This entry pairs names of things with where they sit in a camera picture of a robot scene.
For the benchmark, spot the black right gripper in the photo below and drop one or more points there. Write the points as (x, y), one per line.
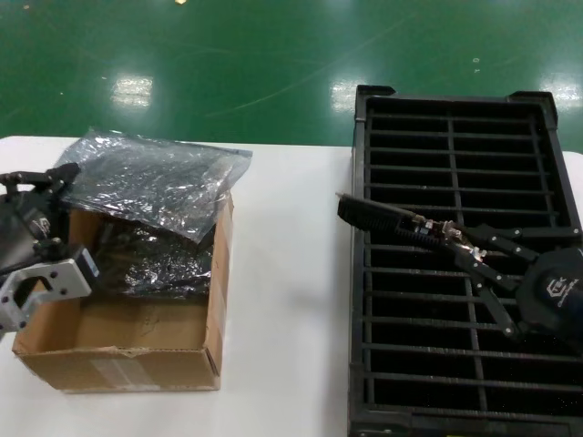
(555, 296)

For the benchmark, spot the brown cardboard box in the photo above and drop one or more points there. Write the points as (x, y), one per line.
(136, 368)

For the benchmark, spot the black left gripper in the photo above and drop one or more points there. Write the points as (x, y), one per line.
(23, 227)

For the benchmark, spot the black slotted plastic container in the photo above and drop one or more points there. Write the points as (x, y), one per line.
(359, 273)

